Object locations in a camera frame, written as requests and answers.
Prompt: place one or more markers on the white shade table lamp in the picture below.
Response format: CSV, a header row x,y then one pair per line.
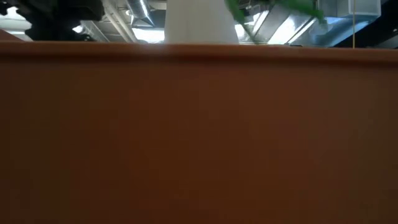
x,y
200,21

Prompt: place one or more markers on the green rubber band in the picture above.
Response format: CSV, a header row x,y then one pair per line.
x,y
235,11

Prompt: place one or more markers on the slanted rectangular metal duct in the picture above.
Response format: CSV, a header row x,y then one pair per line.
x,y
273,25

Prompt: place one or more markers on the wide silver spiral duct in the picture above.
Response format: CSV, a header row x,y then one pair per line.
x,y
93,31

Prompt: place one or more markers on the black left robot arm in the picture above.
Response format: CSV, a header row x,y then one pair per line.
x,y
34,31

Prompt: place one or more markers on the narrow silver spiral duct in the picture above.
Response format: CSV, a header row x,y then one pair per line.
x,y
141,11

